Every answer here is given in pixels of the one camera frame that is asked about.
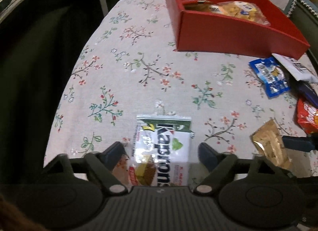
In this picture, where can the floral tablecloth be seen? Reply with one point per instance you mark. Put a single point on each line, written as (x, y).
(130, 67)

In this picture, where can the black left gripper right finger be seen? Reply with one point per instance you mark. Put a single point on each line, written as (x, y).
(220, 169)

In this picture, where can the gold foil snack packet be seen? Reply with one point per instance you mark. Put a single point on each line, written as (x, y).
(268, 142)

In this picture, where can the white rice cracker packet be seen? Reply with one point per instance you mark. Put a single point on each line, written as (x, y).
(296, 69)

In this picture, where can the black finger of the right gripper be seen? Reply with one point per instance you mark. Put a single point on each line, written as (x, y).
(304, 144)

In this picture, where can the blue coconut snack packet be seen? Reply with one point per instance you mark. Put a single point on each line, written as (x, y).
(271, 75)

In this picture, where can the yellow cookie bag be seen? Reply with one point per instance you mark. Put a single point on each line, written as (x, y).
(236, 9)

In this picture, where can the red cardboard box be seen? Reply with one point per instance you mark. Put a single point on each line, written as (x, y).
(208, 32)

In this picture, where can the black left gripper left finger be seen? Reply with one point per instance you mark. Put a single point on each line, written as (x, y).
(100, 166)

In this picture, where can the grey green sofa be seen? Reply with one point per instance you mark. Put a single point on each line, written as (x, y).
(307, 24)

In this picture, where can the dark blue wafer biscuit packet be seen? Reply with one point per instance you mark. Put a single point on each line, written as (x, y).
(308, 93)

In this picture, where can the red candy packet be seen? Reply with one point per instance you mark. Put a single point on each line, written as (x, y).
(307, 117)

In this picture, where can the white green Kapsrons snack packet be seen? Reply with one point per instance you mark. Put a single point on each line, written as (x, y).
(161, 151)

